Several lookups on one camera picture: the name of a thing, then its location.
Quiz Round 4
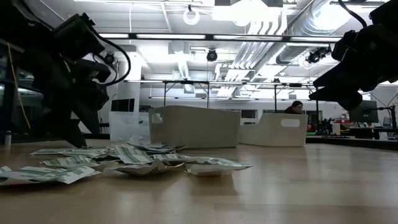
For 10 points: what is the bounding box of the person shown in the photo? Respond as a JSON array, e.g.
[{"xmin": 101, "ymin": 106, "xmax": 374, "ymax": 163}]
[{"xmin": 284, "ymin": 100, "xmax": 313, "ymax": 131}]

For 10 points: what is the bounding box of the light grey plastic bin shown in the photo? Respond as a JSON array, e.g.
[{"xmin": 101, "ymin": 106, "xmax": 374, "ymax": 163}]
[{"xmin": 148, "ymin": 105, "xmax": 242, "ymax": 149}]

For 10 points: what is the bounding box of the yellow hanging cable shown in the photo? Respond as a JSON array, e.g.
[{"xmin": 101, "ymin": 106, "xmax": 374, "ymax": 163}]
[{"xmin": 6, "ymin": 42, "xmax": 32, "ymax": 130}]

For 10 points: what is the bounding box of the black computer monitor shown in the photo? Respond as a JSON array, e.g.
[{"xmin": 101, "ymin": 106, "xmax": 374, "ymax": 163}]
[
  {"xmin": 111, "ymin": 98, "xmax": 136, "ymax": 113},
  {"xmin": 348, "ymin": 100, "xmax": 379, "ymax": 124}
]

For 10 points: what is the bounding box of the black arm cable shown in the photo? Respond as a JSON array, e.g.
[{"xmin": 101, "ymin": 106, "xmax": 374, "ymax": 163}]
[
  {"xmin": 90, "ymin": 27, "xmax": 131, "ymax": 88},
  {"xmin": 337, "ymin": 0, "xmax": 368, "ymax": 28}
]

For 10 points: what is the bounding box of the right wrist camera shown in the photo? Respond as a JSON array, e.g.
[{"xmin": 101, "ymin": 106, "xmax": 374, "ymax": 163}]
[{"xmin": 369, "ymin": 0, "xmax": 398, "ymax": 30}]

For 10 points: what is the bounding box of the clear plastic bin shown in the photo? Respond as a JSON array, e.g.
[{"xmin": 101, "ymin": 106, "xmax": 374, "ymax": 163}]
[{"xmin": 108, "ymin": 111, "xmax": 152, "ymax": 142}]

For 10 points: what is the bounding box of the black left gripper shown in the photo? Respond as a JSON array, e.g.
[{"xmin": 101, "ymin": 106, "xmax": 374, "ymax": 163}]
[{"xmin": 30, "ymin": 58, "xmax": 112, "ymax": 149}]

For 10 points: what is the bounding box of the black metal rig frame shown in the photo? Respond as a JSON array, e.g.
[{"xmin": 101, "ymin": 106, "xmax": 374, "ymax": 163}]
[
  {"xmin": 162, "ymin": 80, "xmax": 210, "ymax": 110},
  {"xmin": 273, "ymin": 82, "xmax": 320, "ymax": 125}
]

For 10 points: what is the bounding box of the long overhead light bar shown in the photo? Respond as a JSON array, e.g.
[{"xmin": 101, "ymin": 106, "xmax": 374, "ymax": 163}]
[{"xmin": 98, "ymin": 32, "xmax": 343, "ymax": 44}]

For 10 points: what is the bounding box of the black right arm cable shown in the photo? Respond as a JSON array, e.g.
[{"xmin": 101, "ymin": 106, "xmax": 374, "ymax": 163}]
[{"xmin": 337, "ymin": 0, "xmax": 368, "ymax": 28}]

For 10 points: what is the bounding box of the white ring light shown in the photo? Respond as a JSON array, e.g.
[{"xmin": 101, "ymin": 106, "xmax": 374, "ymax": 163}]
[{"xmin": 182, "ymin": 6, "xmax": 201, "ymax": 26}]

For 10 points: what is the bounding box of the white plastic bin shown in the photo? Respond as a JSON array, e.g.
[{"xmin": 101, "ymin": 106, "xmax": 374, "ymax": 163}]
[{"xmin": 238, "ymin": 113, "xmax": 308, "ymax": 147}]

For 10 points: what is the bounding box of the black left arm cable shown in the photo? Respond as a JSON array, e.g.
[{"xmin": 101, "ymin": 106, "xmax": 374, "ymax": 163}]
[{"xmin": 90, "ymin": 27, "xmax": 131, "ymax": 88}]

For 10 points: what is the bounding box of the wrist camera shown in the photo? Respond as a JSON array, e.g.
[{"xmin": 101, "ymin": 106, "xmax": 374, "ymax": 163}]
[
  {"xmin": 52, "ymin": 12, "xmax": 106, "ymax": 62},
  {"xmin": 369, "ymin": 0, "xmax": 398, "ymax": 30}
]

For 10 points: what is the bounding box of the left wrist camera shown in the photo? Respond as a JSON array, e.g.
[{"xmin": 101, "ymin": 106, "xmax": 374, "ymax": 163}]
[{"xmin": 52, "ymin": 12, "xmax": 106, "ymax": 62}]

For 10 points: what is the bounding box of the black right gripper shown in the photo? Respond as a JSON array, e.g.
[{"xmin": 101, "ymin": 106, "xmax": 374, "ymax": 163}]
[{"xmin": 308, "ymin": 24, "xmax": 398, "ymax": 112}]

